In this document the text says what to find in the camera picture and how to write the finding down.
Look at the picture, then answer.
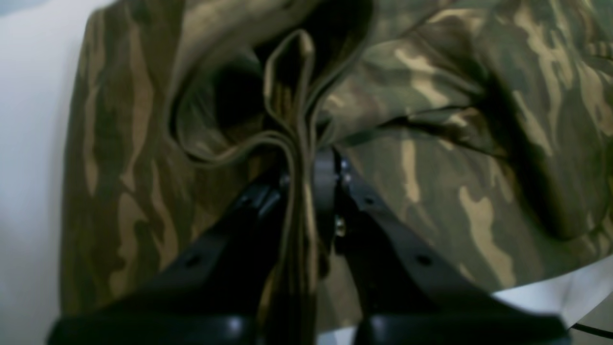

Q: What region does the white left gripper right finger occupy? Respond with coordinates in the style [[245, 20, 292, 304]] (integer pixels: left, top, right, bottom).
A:
[[314, 149, 571, 345]]

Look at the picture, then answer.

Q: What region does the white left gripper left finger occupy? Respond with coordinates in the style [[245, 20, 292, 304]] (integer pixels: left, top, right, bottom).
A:
[[47, 168, 289, 345]]

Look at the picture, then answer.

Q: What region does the camouflage t-shirt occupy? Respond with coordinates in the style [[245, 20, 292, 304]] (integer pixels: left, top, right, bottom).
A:
[[60, 0, 612, 345]]

